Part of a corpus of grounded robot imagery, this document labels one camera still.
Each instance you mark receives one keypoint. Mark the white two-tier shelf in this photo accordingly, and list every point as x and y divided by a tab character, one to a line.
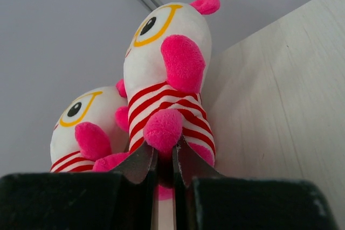
275	101

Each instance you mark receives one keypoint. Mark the pink plush toy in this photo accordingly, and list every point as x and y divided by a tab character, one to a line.
163	75
87	131

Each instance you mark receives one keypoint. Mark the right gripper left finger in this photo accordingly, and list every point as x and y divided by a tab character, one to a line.
122	198

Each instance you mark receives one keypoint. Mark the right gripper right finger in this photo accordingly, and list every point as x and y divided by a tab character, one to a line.
206	199

